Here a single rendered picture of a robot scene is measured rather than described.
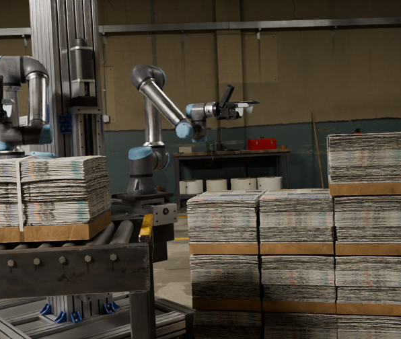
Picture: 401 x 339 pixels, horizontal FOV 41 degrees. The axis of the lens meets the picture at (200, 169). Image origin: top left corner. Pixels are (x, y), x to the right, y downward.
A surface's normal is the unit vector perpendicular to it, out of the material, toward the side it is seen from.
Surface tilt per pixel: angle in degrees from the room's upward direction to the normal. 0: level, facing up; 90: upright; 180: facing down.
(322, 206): 90
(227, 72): 90
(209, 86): 90
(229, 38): 90
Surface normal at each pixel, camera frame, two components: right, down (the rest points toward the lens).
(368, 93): 0.07, 0.05
